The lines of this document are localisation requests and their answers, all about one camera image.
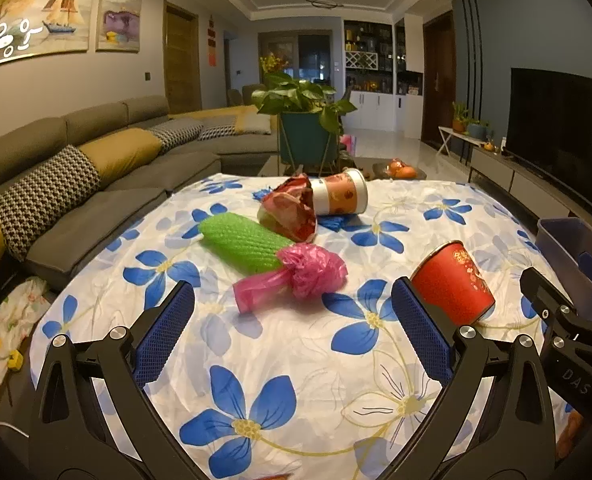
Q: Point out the grey plastic bin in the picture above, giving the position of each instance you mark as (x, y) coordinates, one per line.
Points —
(566, 245)

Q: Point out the red paper cup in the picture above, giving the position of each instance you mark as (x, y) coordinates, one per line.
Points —
(451, 290)

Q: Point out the glass sliding door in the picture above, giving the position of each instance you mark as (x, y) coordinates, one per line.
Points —
(296, 57)

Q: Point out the light wooden door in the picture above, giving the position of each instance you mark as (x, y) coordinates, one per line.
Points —
(181, 60)

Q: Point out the blue floral tablecloth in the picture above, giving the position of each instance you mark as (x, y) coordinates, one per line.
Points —
(301, 360)

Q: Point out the small potted plant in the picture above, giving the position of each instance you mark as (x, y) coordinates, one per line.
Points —
(477, 130)
(459, 117)

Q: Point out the green leafy plant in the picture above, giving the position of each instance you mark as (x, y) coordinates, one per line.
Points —
(296, 95)

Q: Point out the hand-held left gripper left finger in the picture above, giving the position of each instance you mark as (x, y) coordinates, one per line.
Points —
(166, 332)

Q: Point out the pink plastic bag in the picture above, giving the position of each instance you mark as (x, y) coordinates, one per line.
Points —
(301, 272)

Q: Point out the small houndstooth cushion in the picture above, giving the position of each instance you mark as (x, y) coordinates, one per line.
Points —
(176, 134)

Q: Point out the red wall decoration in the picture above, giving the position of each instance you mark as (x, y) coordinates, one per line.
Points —
(211, 42)

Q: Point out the white orange paper cup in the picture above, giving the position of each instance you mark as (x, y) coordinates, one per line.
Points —
(338, 194)

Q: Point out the oranges on plate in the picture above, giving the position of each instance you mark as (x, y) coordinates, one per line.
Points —
(401, 169)

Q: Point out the ceiling lamp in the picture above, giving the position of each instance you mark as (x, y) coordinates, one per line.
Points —
(324, 3)

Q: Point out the large houndstooth cushion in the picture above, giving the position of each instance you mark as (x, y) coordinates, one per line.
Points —
(41, 200)

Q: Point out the purple wall painting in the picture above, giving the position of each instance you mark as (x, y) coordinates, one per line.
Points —
(120, 15)

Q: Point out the floral cloth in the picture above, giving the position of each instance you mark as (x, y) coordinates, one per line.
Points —
(6, 330)

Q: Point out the red wrapper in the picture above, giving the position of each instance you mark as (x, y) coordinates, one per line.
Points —
(291, 210)

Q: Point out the dark coffee table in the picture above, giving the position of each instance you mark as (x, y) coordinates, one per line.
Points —
(366, 167)

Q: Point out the grey television cabinet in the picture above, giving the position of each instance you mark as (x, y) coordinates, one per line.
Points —
(521, 185)

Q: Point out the yellow grey pillow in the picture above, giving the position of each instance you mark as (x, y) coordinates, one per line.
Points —
(253, 122)

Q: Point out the yellow flowers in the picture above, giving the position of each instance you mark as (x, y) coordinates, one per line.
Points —
(273, 62)

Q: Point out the teal plant pot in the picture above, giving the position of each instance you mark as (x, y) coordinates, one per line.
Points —
(306, 137)

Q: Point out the white side table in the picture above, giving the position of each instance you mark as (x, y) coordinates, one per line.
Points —
(451, 137)

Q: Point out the white display cabinet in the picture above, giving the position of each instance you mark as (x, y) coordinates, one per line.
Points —
(376, 90)

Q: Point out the black television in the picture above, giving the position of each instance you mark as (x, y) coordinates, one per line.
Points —
(561, 120)

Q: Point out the small yellow object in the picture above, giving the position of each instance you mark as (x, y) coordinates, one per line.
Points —
(14, 361)

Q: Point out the sailboat wall painting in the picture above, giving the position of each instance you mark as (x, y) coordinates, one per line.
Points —
(41, 15)

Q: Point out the dark wooden door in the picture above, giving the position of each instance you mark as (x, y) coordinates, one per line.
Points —
(438, 75)

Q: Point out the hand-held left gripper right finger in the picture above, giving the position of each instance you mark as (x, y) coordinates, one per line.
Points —
(420, 332)

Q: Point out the green foam net sleeve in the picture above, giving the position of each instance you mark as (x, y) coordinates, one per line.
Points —
(241, 245)

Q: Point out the grey sectional sofa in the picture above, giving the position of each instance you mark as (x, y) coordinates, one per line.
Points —
(136, 185)

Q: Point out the patterned grey cushion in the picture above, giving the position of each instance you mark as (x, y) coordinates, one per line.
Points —
(218, 128)

